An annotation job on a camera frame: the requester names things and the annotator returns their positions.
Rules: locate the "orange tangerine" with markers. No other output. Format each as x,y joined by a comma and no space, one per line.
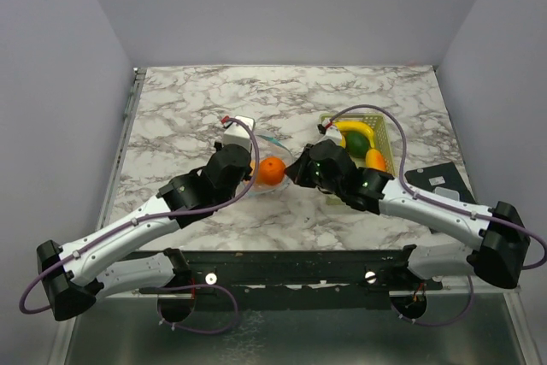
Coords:
271,171

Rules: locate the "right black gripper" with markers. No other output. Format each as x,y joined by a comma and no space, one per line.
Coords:
297,170

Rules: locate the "pale green plastic basket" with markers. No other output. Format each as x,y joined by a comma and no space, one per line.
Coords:
381,138

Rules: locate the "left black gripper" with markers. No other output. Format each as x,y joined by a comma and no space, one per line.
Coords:
220,147

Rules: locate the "left aluminium side rail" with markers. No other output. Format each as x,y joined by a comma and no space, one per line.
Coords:
128,118

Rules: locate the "green avocado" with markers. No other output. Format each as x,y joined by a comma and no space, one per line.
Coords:
357,144

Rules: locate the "yellow banana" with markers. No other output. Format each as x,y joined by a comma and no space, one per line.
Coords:
356,126

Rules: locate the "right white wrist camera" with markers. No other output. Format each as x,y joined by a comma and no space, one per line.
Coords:
330,132

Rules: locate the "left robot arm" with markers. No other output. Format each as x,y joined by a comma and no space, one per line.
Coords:
76,274

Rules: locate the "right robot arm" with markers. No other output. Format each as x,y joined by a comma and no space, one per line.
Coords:
490,243

